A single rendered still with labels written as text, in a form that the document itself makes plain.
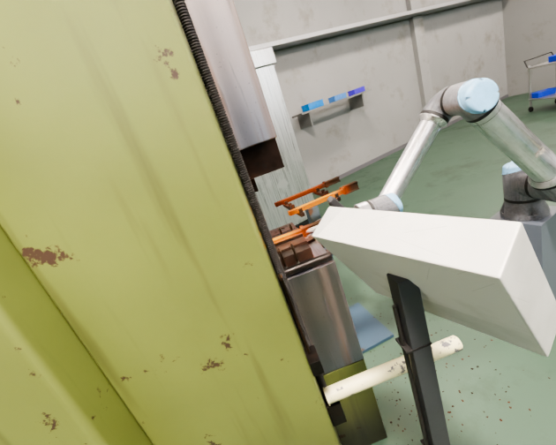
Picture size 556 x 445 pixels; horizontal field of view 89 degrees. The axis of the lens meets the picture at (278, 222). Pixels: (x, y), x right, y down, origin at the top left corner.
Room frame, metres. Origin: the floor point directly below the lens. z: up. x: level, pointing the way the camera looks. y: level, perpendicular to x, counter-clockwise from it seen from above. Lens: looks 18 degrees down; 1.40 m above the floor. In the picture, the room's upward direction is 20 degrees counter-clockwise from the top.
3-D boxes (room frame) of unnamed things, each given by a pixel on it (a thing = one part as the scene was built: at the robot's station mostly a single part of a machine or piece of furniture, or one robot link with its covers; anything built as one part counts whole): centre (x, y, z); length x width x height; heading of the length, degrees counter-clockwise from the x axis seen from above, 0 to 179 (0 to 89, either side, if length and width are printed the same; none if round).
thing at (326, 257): (0.87, 0.07, 0.93); 0.40 x 0.03 x 0.03; 93
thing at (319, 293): (1.04, 0.15, 0.69); 0.56 x 0.38 x 0.45; 93
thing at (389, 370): (0.65, -0.18, 0.62); 0.44 x 0.05 x 0.05; 93
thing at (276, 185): (3.90, 0.44, 1.10); 1.70 x 1.31 x 2.20; 113
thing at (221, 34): (1.02, 0.14, 1.56); 0.42 x 0.39 x 0.40; 93
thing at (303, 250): (0.98, 0.14, 0.96); 0.42 x 0.20 x 0.09; 93
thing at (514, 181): (1.23, -1.19, 0.79); 0.17 x 0.15 x 0.18; 3
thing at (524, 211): (1.24, -1.18, 0.65); 0.19 x 0.19 x 0.10
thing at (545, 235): (1.24, -1.18, 0.30); 0.22 x 0.22 x 0.60; 23
